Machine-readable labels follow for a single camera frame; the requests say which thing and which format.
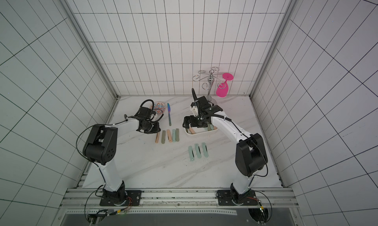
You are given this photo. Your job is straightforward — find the iridescent butter knife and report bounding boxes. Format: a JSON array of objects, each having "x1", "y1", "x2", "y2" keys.
[{"x1": 167, "y1": 103, "x2": 172, "y2": 126}]

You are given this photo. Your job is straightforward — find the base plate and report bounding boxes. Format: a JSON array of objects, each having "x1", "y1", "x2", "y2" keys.
[
  {"x1": 216, "y1": 190, "x2": 258, "y2": 206},
  {"x1": 99, "y1": 190, "x2": 142, "y2": 207}
]

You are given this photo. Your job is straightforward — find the olive folding fruit knife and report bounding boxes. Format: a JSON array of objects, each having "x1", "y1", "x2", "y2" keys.
[{"x1": 175, "y1": 128, "x2": 180, "y2": 142}]

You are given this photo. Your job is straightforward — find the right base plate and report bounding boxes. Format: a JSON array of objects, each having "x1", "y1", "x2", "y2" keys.
[{"x1": 216, "y1": 190, "x2": 258, "y2": 206}]

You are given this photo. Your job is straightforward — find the white plastic storage box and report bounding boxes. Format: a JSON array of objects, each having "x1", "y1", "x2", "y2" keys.
[{"x1": 184, "y1": 125, "x2": 218, "y2": 137}]

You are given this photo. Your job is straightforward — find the chrome glass holder stand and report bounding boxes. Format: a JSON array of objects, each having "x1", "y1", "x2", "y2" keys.
[{"x1": 192, "y1": 66, "x2": 220, "y2": 105}]

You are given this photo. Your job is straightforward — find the pink wine glass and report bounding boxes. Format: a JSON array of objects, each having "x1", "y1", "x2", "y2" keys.
[{"x1": 216, "y1": 73, "x2": 234, "y2": 98}]

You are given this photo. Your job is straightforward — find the pink folding fruit knife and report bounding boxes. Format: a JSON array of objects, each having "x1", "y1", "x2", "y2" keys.
[{"x1": 166, "y1": 129, "x2": 173, "y2": 142}]

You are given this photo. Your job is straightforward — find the mint folding fruit knife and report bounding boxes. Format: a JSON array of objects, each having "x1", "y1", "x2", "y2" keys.
[{"x1": 202, "y1": 142, "x2": 209, "y2": 158}]

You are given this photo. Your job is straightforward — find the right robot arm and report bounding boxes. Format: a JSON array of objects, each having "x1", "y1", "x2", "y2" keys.
[{"x1": 183, "y1": 89, "x2": 268, "y2": 205}]

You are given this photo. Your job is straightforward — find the left base plate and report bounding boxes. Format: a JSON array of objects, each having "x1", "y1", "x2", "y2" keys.
[{"x1": 99, "y1": 190, "x2": 142, "y2": 207}]

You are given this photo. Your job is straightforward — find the aluminium mounting rail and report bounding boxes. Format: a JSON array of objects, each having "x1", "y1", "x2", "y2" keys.
[{"x1": 61, "y1": 188, "x2": 299, "y2": 211}]

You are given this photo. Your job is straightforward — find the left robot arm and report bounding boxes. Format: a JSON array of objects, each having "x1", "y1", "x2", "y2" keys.
[{"x1": 82, "y1": 99, "x2": 161, "y2": 205}]

